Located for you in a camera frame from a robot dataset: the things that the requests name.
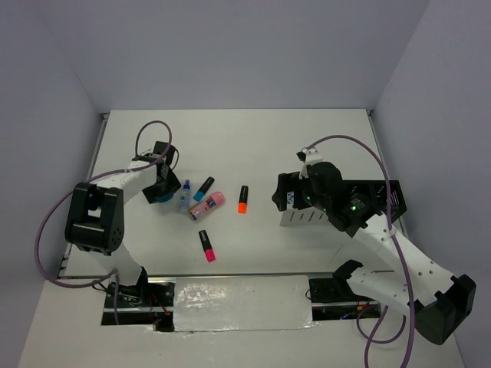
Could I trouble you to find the blue slime jar printed lid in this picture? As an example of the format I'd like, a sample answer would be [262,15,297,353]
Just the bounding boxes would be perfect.
[286,191,296,209]

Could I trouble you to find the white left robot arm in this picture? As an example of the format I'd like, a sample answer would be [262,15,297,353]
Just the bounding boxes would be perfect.
[64,141,180,306]

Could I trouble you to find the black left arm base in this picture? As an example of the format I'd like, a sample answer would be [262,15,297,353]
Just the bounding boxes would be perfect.
[94,282,175,332]

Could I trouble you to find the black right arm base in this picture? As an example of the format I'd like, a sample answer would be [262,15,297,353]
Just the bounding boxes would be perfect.
[305,278,377,306]

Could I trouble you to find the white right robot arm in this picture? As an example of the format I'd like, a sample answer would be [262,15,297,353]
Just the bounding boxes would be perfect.
[272,162,476,345]

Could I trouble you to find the clear spray bottle blue cap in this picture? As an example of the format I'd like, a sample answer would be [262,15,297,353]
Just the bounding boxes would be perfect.
[178,179,190,214]

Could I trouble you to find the blue cap black highlighter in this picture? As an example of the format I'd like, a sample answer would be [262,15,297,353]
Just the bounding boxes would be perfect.
[193,176,215,202]

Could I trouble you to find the white slotted organizer box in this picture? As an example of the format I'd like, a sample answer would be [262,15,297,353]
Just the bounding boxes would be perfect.
[280,207,329,227]

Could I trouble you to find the pink cap clear tube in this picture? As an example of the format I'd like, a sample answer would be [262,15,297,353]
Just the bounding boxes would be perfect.
[187,192,225,222]

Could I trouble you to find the black slotted organizer box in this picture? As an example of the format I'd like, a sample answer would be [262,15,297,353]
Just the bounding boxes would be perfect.
[344,180,407,223]

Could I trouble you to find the orange cap black highlighter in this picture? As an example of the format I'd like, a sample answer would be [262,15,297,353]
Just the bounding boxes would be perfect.
[238,186,249,214]

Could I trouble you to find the pink cap black highlighter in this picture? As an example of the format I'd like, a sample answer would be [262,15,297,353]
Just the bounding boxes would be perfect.
[199,230,216,262]

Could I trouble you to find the silver foil covered panel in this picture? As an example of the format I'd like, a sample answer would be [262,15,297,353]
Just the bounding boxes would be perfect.
[173,275,315,332]

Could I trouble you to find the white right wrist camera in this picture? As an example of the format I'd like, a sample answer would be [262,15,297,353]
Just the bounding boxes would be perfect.
[296,147,323,179]

